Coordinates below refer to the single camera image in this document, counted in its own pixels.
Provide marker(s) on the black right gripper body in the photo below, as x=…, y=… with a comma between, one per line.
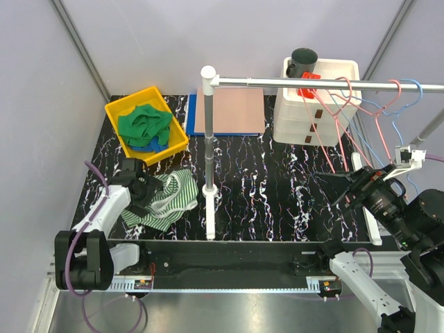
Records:
x=368, y=179

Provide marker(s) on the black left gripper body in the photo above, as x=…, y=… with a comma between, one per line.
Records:
x=148, y=191

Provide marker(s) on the green white striped tank top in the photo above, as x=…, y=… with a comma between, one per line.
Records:
x=178, y=196

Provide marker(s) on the blue tank top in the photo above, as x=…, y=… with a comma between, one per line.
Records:
x=152, y=147

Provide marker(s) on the light blue wire hanger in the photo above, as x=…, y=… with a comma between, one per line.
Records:
x=395, y=115

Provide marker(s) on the pink wire hanger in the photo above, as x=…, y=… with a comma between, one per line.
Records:
x=374, y=115
x=340, y=130

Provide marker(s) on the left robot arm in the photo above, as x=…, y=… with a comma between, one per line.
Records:
x=84, y=262

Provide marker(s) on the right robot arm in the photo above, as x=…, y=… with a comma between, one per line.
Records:
x=418, y=229

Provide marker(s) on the yellow plastic bin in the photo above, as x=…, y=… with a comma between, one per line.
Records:
x=178, y=140

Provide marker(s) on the white drawer unit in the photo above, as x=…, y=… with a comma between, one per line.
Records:
x=291, y=124

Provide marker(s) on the white rack foot bar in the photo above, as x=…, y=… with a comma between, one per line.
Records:
x=210, y=224

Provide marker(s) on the black marbled mat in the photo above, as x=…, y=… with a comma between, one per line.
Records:
x=266, y=190

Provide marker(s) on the red plastic block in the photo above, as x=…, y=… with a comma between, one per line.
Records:
x=308, y=93

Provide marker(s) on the blue framed pink board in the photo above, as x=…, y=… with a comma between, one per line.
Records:
x=236, y=112

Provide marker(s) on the dark grey mug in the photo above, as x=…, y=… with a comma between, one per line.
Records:
x=303, y=60

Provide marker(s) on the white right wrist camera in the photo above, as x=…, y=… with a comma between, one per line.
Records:
x=407, y=158

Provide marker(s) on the white grey rack post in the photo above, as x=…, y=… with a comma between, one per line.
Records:
x=208, y=74

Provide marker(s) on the metal clothes rail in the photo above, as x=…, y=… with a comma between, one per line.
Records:
x=356, y=85

